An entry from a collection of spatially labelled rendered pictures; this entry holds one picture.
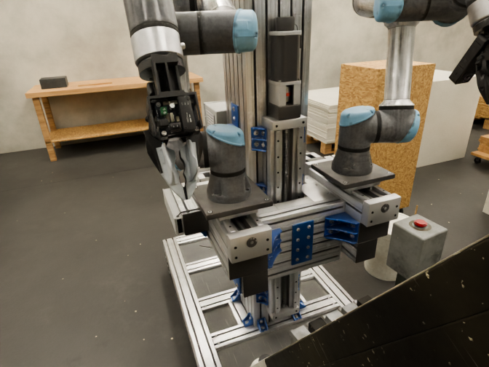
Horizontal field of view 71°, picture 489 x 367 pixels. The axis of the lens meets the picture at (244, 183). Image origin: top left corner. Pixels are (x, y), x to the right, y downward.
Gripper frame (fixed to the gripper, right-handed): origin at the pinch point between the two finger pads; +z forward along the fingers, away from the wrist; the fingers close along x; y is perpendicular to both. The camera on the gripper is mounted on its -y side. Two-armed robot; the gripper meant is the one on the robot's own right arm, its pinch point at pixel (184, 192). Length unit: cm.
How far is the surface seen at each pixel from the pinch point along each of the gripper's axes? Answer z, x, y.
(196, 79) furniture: -162, 102, -404
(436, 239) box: 29, 80, -32
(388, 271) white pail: 72, 136, -130
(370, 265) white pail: 67, 130, -140
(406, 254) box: 33, 73, -38
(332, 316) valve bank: 43, 41, -36
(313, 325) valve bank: 44, 34, -35
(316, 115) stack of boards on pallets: -73, 229, -325
